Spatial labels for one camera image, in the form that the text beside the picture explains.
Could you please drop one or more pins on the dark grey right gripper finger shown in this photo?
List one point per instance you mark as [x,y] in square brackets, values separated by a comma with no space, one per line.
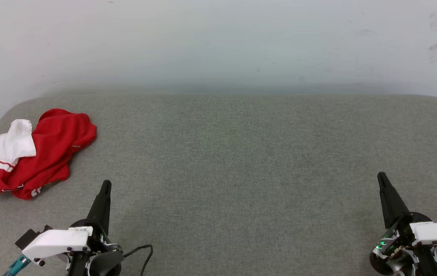
[396,205]
[386,207]

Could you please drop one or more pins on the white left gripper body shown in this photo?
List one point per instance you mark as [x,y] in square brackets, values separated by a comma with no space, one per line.
[55,242]

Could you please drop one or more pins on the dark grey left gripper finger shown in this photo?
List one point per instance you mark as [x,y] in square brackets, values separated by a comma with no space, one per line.
[97,207]
[106,207]

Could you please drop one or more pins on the red and white shirt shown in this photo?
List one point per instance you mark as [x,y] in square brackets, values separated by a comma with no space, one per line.
[57,145]

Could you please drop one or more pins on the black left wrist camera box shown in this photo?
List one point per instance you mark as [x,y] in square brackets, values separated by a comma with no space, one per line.
[28,237]

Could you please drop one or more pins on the teal left camera connector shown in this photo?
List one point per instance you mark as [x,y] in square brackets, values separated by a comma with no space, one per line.
[17,264]

